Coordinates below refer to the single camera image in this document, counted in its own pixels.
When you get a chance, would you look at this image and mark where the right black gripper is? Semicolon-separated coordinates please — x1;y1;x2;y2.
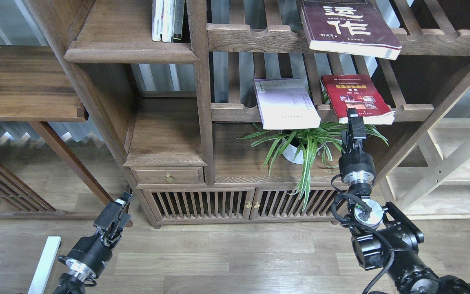
338;108;376;184

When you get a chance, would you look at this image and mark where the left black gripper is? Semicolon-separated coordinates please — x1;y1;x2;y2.
58;192;133;278

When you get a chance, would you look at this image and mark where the red paperback book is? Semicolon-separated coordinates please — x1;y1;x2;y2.
321;74;394;125

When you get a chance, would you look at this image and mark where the dark maroon book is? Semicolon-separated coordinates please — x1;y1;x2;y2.
297;0;402;60

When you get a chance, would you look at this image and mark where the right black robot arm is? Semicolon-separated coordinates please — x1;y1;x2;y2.
331;108;470;294

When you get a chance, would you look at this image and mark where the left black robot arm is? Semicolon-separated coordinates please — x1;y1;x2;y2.
54;192;133;294

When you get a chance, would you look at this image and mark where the green spider plant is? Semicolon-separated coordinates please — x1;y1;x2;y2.
235;121;389;212

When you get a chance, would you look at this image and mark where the brass drawer knob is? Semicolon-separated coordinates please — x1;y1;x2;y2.
165;173;174;183

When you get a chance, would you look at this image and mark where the white plant pot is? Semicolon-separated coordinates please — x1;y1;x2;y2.
282;139;307;164

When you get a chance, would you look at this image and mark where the pale lavender book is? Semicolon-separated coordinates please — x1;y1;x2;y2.
254;78;321;130

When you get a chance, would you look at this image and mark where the white base bar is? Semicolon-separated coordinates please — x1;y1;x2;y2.
28;236;62;294

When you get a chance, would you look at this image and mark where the dark wooden bookshelf cabinet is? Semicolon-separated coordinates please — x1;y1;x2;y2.
26;0;470;228

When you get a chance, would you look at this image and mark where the dark slatted wooden rack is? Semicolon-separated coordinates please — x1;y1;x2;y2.
0;164;71;219

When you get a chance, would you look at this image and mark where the white striped upright book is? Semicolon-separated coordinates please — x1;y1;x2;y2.
162;0;175;43

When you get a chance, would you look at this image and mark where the grey dark upright book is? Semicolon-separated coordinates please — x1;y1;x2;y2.
172;0;185;42

